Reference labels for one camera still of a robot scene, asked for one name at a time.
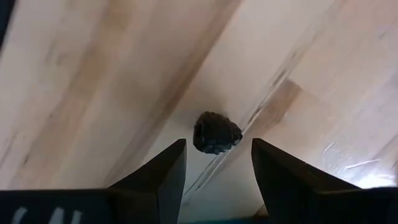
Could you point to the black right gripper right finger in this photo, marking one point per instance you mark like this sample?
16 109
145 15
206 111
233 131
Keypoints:
311 199

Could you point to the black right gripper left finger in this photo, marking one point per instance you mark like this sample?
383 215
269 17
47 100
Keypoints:
109 205

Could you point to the black toy blackberry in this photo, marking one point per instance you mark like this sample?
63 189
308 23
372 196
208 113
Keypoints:
216 133

